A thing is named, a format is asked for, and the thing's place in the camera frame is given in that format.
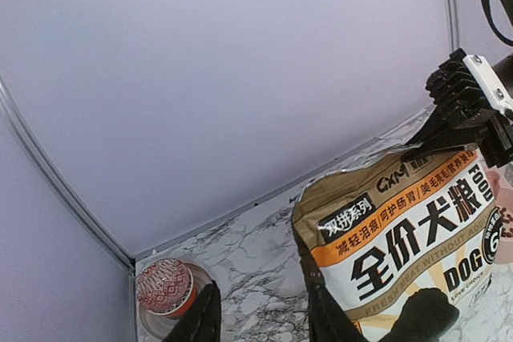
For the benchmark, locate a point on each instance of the pink double pet bowl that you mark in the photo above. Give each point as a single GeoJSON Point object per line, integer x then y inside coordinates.
{"type": "Point", "coordinates": [501, 182]}

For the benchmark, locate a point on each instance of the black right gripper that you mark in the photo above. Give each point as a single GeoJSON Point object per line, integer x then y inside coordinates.
{"type": "Point", "coordinates": [489, 130]}

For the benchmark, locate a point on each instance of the red patterned ceramic bowl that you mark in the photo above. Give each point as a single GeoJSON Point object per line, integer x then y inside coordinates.
{"type": "Point", "coordinates": [160, 291]}

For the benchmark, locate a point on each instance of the brown dog food kibble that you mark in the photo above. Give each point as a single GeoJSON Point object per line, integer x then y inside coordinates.
{"type": "Point", "coordinates": [507, 226]}

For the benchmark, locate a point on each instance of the beige ceramic plate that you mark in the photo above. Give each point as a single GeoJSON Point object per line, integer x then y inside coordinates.
{"type": "Point", "coordinates": [155, 326]}

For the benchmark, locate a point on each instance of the brown white dog food bag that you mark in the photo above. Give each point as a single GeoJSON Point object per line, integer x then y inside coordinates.
{"type": "Point", "coordinates": [404, 248]}

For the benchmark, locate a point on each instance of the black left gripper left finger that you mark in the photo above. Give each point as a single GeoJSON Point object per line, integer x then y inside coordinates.
{"type": "Point", "coordinates": [202, 321]}

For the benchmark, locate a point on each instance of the right aluminium frame post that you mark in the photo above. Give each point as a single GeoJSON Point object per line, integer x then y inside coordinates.
{"type": "Point", "coordinates": [452, 24]}

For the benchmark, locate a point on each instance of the aluminium frame post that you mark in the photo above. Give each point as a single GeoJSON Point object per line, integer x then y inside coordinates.
{"type": "Point", "coordinates": [59, 185]}
{"type": "Point", "coordinates": [452, 24]}

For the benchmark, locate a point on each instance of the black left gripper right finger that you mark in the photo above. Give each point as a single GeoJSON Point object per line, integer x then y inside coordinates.
{"type": "Point", "coordinates": [327, 321]}

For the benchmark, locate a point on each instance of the left aluminium frame post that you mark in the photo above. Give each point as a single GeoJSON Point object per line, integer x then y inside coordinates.
{"type": "Point", "coordinates": [59, 185]}

